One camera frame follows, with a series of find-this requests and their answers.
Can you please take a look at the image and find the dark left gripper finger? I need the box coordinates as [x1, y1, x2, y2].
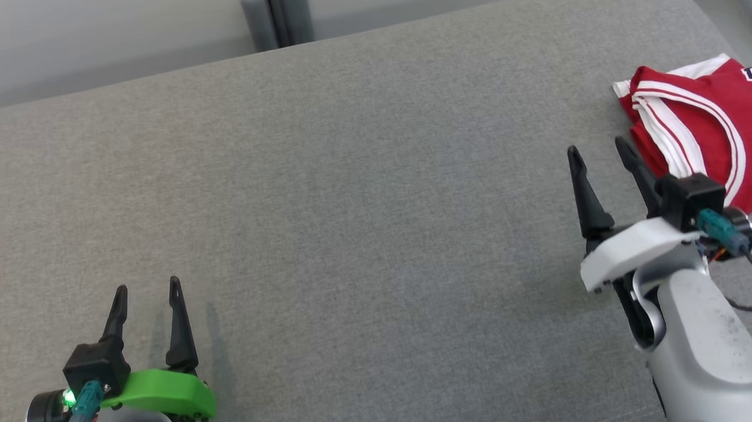
[161, 275, 201, 374]
[98, 285, 131, 346]

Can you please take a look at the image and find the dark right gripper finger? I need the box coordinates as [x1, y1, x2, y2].
[614, 133, 664, 219]
[566, 143, 617, 241]

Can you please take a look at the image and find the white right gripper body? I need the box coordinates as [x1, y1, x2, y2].
[577, 215, 706, 354]

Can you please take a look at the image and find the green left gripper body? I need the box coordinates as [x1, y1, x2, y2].
[98, 365, 218, 422]

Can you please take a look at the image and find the red jersey white trim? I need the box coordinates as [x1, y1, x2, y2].
[618, 58, 752, 222]

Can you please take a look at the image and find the left black cable teal connector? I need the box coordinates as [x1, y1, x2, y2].
[62, 379, 107, 422]

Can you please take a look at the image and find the grey round-topped post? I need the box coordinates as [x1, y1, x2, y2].
[240, 0, 279, 54]
[281, 0, 316, 47]

